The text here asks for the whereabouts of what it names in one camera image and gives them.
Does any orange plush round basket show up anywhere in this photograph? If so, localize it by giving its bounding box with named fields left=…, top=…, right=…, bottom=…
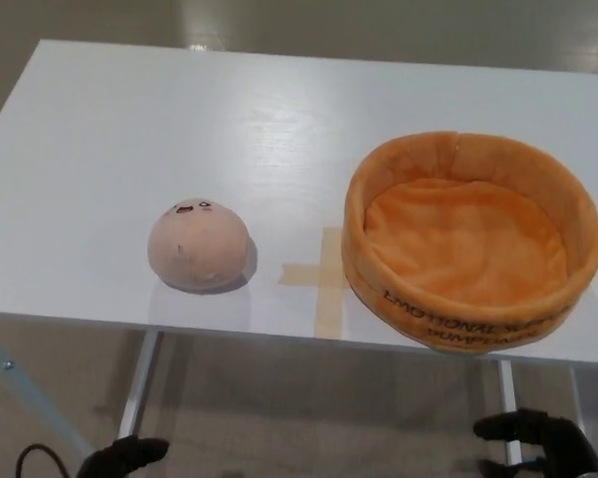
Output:
left=342, top=128, right=598, bottom=356

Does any light blue metal frame bar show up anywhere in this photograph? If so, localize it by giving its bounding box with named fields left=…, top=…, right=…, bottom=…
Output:
left=0, top=326, right=92, bottom=464

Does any pink round plush toy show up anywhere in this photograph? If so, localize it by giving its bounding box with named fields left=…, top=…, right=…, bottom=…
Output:
left=147, top=196, right=252, bottom=293

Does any white metal table leg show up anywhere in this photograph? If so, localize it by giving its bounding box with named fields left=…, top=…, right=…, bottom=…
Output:
left=496, top=358, right=523, bottom=478
left=568, top=367, right=590, bottom=433
left=115, top=330, right=164, bottom=441

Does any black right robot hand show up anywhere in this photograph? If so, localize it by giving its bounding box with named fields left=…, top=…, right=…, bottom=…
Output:
left=472, top=407, right=598, bottom=478

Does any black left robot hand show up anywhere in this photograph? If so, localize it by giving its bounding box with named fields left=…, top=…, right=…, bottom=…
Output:
left=77, top=436, right=171, bottom=478

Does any beige masking tape cross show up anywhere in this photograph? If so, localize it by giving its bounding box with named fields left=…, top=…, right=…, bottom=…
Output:
left=282, top=226, right=356, bottom=339

